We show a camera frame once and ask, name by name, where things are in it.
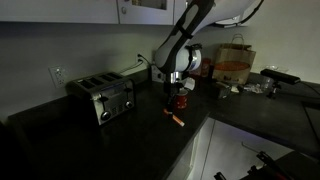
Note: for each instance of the black robot cart table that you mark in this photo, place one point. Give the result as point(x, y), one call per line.
point(286, 166)

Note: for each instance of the small black camera stand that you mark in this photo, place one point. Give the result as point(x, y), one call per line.
point(274, 90)

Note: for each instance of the silver four-slot toaster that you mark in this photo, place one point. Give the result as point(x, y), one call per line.
point(103, 96)

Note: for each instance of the brown paper bag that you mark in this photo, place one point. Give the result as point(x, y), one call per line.
point(233, 65)

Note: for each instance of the white upper cabinet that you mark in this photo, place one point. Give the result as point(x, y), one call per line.
point(56, 10)

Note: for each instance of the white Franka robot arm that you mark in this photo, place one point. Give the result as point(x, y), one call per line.
point(186, 40)

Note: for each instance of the white empty wall outlet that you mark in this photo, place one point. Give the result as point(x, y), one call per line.
point(59, 76)

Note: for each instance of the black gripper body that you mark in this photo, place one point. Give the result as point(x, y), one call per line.
point(174, 88)

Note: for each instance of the orange marker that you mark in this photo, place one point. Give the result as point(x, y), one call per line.
point(175, 119)

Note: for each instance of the white wall outlet with plugs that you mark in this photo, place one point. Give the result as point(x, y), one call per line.
point(140, 59)

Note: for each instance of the red jar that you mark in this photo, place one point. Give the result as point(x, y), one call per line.
point(205, 68)

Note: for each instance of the white lower cabinet door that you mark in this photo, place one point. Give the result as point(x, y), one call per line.
point(230, 150)

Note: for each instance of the white cabinet door with knob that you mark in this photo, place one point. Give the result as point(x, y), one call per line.
point(146, 13)

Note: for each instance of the black stereo camera bar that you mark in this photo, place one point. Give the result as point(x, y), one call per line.
point(280, 76)

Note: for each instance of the clear plastic cup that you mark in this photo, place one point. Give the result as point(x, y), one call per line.
point(266, 82)

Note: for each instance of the crumpled clear plastic wrap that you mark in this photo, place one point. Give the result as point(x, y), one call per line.
point(253, 88)

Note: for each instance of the red patterned mug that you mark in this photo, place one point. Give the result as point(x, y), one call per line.
point(182, 100)

